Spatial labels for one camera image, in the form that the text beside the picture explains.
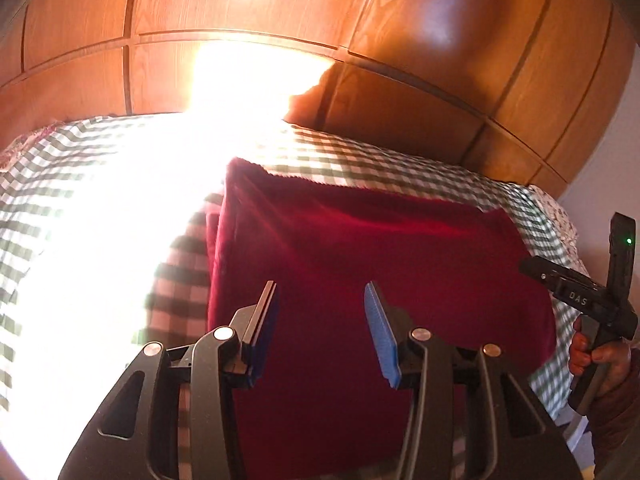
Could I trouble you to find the floral pillow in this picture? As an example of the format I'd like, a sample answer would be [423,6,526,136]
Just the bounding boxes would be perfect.
[528,184,589,276]

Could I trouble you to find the red knit garment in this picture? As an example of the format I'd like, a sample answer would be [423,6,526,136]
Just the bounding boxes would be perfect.
[207,159,556,479]

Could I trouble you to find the green checked bed cover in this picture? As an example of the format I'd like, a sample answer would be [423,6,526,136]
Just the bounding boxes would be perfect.
[1,114,571,479]

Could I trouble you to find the person's right hand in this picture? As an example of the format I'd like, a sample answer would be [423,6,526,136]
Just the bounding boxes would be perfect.
[568,316,631,398]

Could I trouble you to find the wooden panelled headboard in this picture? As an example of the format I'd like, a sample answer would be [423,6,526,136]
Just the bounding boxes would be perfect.
[1,0,636,196]

